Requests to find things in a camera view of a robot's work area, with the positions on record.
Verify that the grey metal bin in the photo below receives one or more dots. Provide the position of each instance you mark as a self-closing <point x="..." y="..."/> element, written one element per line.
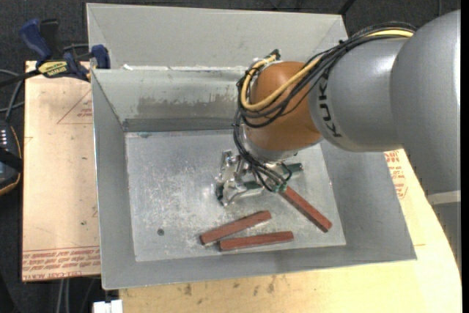
<point x="165" y="190"/>

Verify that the red-brown flat block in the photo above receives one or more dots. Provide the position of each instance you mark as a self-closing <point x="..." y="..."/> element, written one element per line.
<point x="256" y="241"/>
<point x="308" y="209"/>
<point x="234" y="227"/>

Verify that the dark green flat block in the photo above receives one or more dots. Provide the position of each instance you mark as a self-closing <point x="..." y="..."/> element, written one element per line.
<point x="294" y="167"/>

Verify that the brown cardboard board, red print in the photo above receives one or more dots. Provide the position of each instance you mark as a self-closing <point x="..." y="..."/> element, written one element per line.
<point x="58" y="172"/>

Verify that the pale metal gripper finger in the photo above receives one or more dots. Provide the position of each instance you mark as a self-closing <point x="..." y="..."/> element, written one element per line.
<point x="227" y="162"/>
<point x="231" y="195"/>

